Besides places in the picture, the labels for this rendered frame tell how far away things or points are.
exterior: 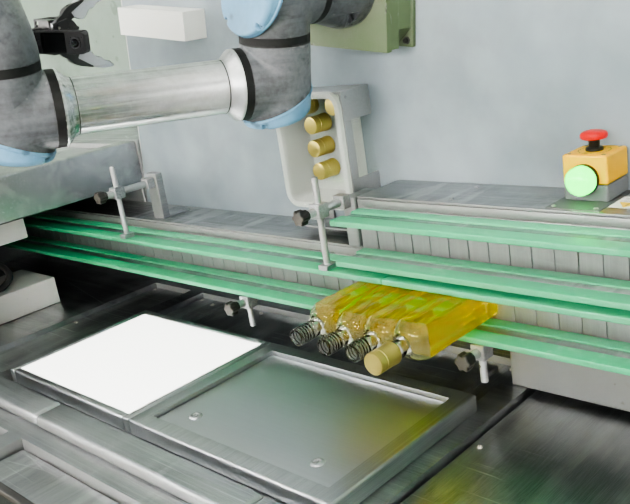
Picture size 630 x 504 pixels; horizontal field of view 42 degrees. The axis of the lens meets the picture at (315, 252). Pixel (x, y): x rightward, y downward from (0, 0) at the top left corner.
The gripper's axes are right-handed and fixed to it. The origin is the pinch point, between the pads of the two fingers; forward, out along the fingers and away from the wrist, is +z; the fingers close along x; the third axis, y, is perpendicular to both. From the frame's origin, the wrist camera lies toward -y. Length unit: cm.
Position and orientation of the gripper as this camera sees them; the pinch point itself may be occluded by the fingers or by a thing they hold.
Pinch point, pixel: (111, 29)
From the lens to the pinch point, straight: 189.0
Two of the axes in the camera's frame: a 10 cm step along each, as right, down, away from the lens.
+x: 0.5, 9.2, 3.8
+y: -7.3, -2.3, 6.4
